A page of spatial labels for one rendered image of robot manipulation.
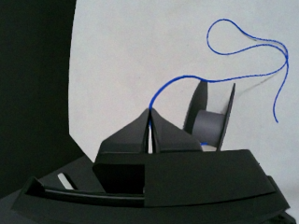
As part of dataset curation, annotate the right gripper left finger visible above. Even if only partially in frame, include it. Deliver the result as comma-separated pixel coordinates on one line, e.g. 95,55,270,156
97,108,150,154

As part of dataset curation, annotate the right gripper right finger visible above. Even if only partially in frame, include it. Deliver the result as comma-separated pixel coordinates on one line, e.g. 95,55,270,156
151,108,204,153

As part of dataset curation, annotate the blue cable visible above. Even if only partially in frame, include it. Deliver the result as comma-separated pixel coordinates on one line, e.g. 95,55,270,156
149,19,289,129

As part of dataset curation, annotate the black cable reel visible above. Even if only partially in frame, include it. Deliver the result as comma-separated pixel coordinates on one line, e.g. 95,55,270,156
182,80,235,151

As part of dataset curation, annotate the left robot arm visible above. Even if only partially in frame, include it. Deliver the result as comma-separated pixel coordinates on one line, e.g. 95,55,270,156
259,213,297,224

